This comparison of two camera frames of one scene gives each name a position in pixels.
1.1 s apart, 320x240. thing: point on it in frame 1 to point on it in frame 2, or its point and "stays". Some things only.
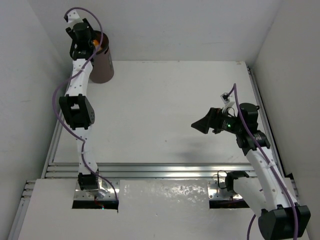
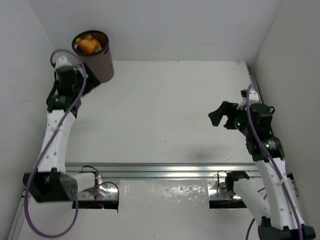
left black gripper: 72,53 to 90,78
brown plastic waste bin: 102,70 stays
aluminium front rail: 151,170 stays
